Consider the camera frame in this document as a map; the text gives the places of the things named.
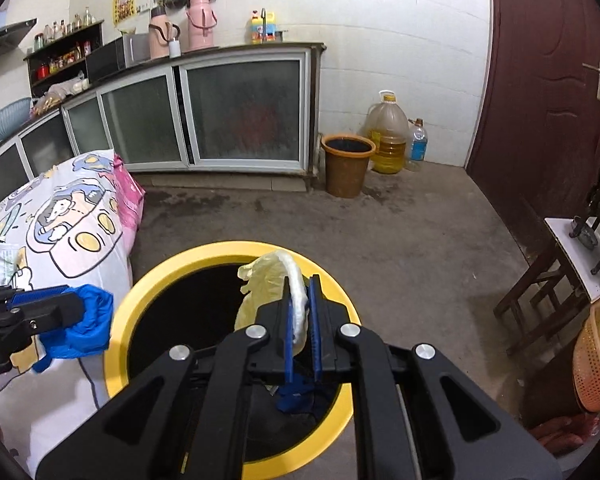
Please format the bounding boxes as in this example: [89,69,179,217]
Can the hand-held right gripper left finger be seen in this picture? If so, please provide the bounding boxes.
[35,278,301,480]

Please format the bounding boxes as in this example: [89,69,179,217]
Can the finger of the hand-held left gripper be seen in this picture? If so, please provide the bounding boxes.
[17,292,87,348]
[7,285,73,310]

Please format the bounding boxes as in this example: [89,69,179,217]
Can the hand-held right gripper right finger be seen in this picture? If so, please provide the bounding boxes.
[307,274,564,480]

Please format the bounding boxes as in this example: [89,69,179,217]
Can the blue plastic bag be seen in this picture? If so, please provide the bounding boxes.
[32,284,115,373]

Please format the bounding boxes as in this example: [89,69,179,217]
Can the pale yellow plastic bag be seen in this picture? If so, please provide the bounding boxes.
[235,249,313,356]

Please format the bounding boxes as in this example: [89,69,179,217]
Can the yellow rimmed black bin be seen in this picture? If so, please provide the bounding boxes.
[102,241,363,480]

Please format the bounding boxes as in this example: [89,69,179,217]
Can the green white snack wrapper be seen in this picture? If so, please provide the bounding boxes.
[0,237,30,288]

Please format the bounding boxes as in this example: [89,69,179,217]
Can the cartoon printed blanket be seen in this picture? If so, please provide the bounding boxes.
[0,150,146,476]

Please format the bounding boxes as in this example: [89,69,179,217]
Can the blue plastic scrap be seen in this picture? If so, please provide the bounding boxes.
[275,380,327,416]

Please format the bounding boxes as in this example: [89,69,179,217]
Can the brown plastic bucket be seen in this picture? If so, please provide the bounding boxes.
[321,133,377,199]

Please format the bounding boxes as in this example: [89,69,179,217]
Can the blue plastic basket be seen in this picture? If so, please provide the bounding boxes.
[0,97,33,145]

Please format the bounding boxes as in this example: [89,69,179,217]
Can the plastic bags of food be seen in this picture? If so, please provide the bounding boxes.
[32,72,91,117]

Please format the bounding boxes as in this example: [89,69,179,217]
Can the large cooking oil jug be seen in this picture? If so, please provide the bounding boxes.
[365,90,410,175]

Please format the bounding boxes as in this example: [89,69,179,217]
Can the clear water bottle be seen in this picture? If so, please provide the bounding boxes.
[406,118,428,172]

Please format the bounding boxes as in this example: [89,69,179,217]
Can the dark wooden stool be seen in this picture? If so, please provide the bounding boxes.
[494,217,600,356]

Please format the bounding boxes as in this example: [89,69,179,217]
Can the kitchen cabinet with glass doors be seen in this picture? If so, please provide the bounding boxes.
[0,42,327,216]

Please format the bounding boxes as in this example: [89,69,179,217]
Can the row of spice jars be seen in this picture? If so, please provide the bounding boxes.
[35,42,93,81]

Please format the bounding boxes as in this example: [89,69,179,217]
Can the black microwave oven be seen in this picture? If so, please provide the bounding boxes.
[85,32,151,85]

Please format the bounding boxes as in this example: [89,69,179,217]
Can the grey range hood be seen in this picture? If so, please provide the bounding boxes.
[0,17,37,53]

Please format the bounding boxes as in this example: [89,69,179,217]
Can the white board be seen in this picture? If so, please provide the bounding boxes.
[544,216,600,303]

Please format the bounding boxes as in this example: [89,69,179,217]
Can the dark wooden spice shelf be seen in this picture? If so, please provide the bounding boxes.
[24,20,105,98]

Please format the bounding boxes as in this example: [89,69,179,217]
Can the row of glass bottles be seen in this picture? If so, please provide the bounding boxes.
[32,6,98,51]

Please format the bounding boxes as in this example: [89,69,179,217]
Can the orange plastic basket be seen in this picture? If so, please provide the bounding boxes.
[572,300,600,413]

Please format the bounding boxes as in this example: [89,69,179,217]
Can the yellow detergent bottle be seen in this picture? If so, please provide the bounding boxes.
[250,10,279,45]

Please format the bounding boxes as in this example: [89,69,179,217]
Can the metal faucet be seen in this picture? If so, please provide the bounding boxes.
[259,7,285,43]

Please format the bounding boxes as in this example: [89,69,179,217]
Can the large pink thermos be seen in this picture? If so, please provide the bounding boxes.
[186,0,219,52]

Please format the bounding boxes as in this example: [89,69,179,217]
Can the dark red door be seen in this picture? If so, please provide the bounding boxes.
[466,0,600,266]

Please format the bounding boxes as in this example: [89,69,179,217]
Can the yellow wall poster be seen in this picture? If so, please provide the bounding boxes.
[112,0,136,25]

